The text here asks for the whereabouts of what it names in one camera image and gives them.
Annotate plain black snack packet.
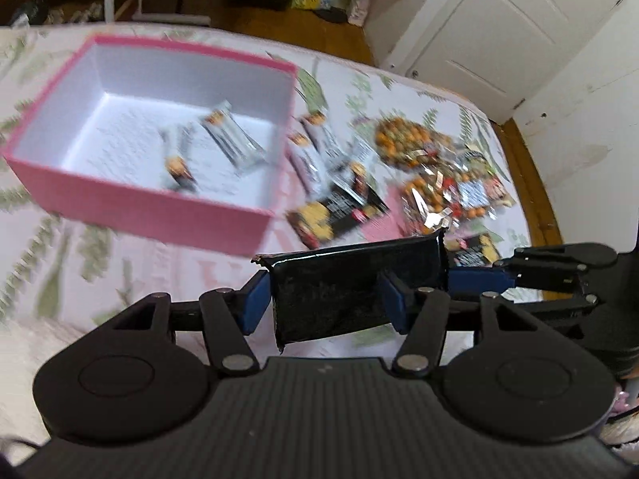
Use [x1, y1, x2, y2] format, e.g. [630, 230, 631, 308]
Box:
[251, 230, 451, 356]

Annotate clear nut bag red label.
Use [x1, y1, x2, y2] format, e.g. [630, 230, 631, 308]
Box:
[402, 166, 518, 236]

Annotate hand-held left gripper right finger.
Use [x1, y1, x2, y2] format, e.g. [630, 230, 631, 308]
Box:
[377, 269, 537, 377]

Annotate small silver snack packet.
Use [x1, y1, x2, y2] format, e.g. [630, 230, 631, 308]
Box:
[348, 136, 375, 169]

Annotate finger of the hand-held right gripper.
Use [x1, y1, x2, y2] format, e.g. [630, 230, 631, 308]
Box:
[442, 289, 600, 316]
[448, 242, 620, 294]

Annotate clear bag of coated nuts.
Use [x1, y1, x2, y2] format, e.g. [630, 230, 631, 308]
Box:
[373, 116, 458, 168]

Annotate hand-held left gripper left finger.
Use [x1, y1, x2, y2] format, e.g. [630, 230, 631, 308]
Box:
[107, 272, 273, 377]

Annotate white door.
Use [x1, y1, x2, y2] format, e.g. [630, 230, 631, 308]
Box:
[407, 0, 631, 111]

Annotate pink cardboard box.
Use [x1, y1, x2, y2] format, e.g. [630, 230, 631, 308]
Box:
[2, 34, 300, 256]

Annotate black and gold cracker packet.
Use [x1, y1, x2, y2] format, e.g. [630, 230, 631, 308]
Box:
[445, 234, 502, 268]
[286, 178, 391, 251]

